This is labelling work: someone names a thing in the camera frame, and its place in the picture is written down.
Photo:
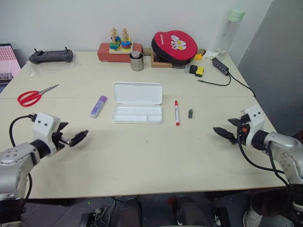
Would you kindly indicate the metal cup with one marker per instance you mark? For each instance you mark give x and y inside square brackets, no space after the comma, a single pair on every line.
[136,62]

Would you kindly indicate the clear bottle green lid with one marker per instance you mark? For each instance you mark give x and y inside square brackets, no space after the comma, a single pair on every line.
[228,33]

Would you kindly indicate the red black boxing pad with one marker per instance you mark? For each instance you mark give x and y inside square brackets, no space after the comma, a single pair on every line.
[175,46]

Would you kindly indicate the dark trouser leg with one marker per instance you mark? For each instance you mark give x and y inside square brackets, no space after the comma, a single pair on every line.
[270,201]

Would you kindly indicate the wooden tray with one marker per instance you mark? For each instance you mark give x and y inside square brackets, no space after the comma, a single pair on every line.
[159,64]

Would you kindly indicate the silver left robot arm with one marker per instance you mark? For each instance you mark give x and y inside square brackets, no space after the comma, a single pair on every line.
[14,153]

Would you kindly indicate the red cardboard box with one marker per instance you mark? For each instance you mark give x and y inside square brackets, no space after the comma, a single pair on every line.
[104,54]

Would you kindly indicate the red marker pen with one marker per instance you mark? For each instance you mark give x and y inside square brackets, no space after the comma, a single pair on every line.
[177,113]

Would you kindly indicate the black yellow small device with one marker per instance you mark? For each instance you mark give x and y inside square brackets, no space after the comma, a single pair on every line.
[197,70]

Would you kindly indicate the laptop with pink screen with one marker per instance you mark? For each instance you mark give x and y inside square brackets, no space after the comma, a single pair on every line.
[6,61]

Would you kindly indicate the wooden colourful stacking toy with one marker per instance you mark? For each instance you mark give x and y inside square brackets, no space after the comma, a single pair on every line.
[120,46]

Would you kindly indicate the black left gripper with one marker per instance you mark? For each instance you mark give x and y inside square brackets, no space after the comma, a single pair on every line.
[58,140]

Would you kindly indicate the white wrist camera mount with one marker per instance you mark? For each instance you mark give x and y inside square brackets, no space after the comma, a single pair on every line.
[255,118]
[43,127]

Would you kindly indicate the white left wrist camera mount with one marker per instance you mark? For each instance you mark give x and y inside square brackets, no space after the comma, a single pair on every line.
[43,127]

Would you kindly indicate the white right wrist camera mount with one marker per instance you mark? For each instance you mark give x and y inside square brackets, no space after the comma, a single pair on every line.
[255,118]

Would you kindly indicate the brown cardboard tube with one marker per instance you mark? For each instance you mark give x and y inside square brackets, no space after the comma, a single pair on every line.
[147,50]

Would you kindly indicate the dark grey remote controller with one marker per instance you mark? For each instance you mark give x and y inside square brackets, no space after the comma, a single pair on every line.
[50,56]

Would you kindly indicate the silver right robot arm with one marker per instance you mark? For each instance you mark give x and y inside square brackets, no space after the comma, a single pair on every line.
[281,144]

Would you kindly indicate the crumpled white tissue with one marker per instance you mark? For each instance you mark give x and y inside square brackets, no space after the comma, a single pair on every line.
[210,54]

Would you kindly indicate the grey partition board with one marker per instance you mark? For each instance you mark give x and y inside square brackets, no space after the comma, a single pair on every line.
[272,59]

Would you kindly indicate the small dark grey eraser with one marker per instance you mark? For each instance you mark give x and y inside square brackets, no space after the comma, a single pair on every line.
[190,113]

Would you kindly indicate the white plastic pencil case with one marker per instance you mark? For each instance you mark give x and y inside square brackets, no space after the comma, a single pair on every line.
[137,94]

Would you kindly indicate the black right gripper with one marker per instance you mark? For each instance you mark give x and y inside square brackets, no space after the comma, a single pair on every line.
[242,136]

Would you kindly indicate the clear plastic bag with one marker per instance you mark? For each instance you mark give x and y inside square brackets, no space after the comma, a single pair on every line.
[35,68]

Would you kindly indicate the black power strip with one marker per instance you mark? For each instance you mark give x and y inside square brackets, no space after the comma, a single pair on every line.
[91,218]

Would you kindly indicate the white shoe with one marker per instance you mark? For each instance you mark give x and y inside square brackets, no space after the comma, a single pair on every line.
[252,217]

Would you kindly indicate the small yellow block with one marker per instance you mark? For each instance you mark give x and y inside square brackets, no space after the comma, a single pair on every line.
[198,56]

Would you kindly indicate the dark rounded shape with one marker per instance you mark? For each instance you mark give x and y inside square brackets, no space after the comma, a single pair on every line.
[129,212]
[191,212]

